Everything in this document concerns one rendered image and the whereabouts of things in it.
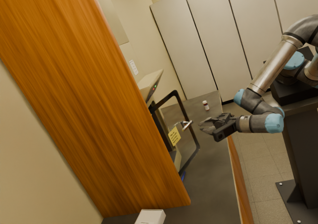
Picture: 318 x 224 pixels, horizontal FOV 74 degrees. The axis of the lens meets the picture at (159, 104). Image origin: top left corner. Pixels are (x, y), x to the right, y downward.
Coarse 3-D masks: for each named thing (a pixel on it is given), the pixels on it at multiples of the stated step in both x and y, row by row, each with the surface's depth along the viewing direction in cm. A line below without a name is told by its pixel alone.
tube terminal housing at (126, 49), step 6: (120, 48) 101; (126, 48) 107; (126, 54) 105; (132, 54) 113; (126, 60) 103; (138, 66) 115; (132, 72) 105; (138, 78) 110; (150, 102) 116; (156, 102) 124
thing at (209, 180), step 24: (216, 96) 206; (192, 120) 179; (216, 144) 132; (192, 168) 121; (216, 168) 113; (192, 192) 104; (216, 192) 98; (120, 216) 109; (168, 216) 96; (192, 216) 91; (216, 216) 86; (240, 216) 83
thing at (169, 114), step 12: (168, 96) 110; (156, 108) 103; (168, 108) 109; (180, 108) 116; (156, 120) 102; (168, 120) 108; (180, 120) 115; (168, 132) 107; (180, 132) 114; (192, 132) 122; (168, 144) 106; (180, 144) 113; (192, 144) 121; (180, 156) 112; (192, 156) 120; (180, 168) 111
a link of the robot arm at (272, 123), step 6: (264, 114) 85; (270, 114) 83; (276, 114) 81; (252, 120) 86; (258, 120) 84; (264, 120) 82; (270, 120) 81; (276, 120) 80; (282, 120) 82; (252, 126) 85; (258, 126) 84; (264, 126) 82; (270, 126) 81; (276, 126) 79; (282, 126) 81; (252, 132) 87; (258, 132) 85; (264, 132) 84; (270, 132) 82; (276, 132) 81
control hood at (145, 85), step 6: (156, 72) 113; (162, 72) 115; (144, 78) 111; (150, 78) 104; (156, 78) 99; (138, 84) 102; (144, 84) 95; (150, 84) 90; (144, 90) 89; (150, 90) 94; (144, 96) 90
